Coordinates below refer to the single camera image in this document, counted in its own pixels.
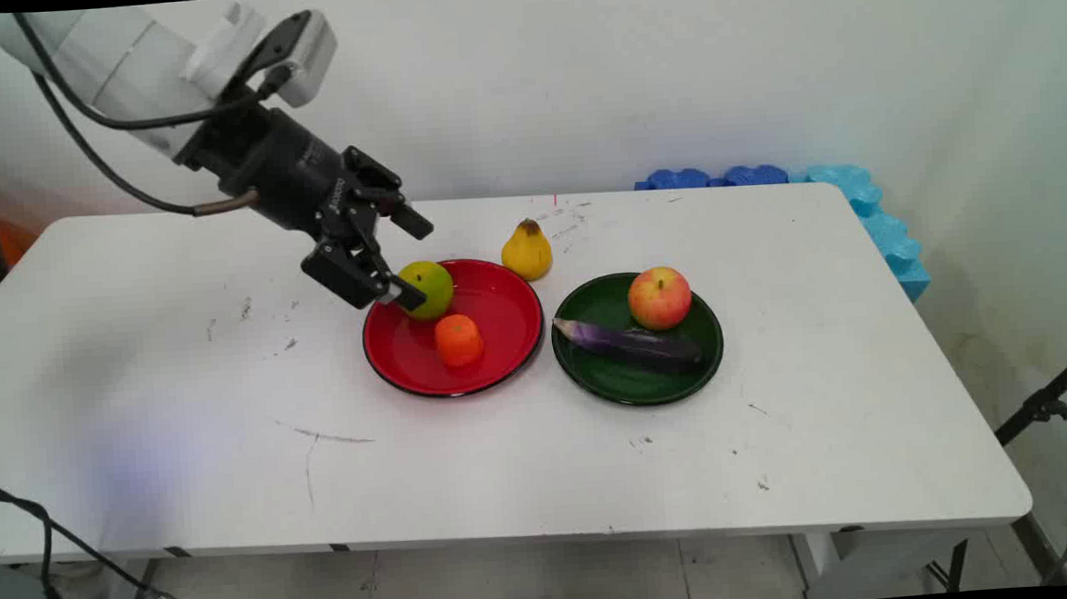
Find green citrus fruit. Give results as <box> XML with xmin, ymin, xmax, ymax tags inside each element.
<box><xmin>396</xmin><ymin>258</ymin><xmax>457</xmax><ymax>324</ymax></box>

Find small orange fruit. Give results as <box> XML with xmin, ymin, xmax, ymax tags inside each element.
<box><xmin>433</xmin><ymin>312</ymin><xmax>485</xmax><ymax>369</ymax></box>

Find dark blue foam piece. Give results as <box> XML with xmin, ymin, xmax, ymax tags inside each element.
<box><xmin>718</xmin><ymin>163</ymin><xmax>791</xmax><ymax>189</ymax></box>
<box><xmin>634</xmin><ymin>166</ymin><xmax>714</xmax><ymax>193</ymax></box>

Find yellow pear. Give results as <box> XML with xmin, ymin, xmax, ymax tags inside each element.
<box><xmin>499</xmin><ymin>217</ymin><xmax>555</xmax><ymax>284</ymax></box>

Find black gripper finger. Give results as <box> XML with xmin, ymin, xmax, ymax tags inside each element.
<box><xmin>343</xmin><ymin>141</ymin><xmax>436</xmax><ymax>246</ymax></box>
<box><xmin>299</xmin><ymin>234</ymin><xmax>429</xmax><ymax>318</ymax></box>

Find dark green round plate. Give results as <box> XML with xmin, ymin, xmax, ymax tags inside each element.
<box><xmin>548</xmin><ymin>267</ymin><xmax>728</xmax><ymax>412</ymax></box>

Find light blue foam mat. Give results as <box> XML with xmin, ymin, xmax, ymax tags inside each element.
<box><xmin>789</xmin><ymin>158</ymin><xmax>933</xmax><ymax>311</ymax></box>

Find orange object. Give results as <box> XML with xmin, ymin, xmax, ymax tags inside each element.
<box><xmin>0</xmin><ymin>214</ymin><xmax>41</xmax><ymax>269</ymax></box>

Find purple eggplant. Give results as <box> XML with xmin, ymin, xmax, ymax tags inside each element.
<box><xmin>552</xmin><ymin>309</ymin><xmax>705</xmax><ymax>379</ymax></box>

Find white table leg frame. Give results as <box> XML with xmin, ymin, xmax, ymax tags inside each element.
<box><xmin>789</xmin><ymin>521</ymin><xmax>975</xmax><ymax>599</ymax></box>

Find red yellow apple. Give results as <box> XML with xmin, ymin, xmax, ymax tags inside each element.
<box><xmin>626</xmin><ymin>265</ymin><xmax>694</xmax><ymax>334</ymax></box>

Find black tripod stand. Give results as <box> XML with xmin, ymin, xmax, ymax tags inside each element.
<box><xmin>989</xmin><ymin>341</ymin><xmax>1067</xmax><ymax>447</ymax></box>

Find black camera cable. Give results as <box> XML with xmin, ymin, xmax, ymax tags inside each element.
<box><xmin>11</xmin><ymin>0</ymin><xmax>297</xmax><ymax>140</ymax></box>

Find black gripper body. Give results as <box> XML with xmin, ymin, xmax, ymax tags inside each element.
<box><xmin>171</xmin><ymin>99</ymin><xmax>407</xmax><ymax>259</ymax></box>

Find red round plate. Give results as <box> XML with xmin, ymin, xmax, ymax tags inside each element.
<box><xmin>357</xmin><ymin>253</ymin><xmax>549</xmax><ymax>403</ymax></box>

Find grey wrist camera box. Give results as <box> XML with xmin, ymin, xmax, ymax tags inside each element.
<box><xmin>239</xmin><ymin>7</ymin><xmax>343</xmax><ymax>113</ymax></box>

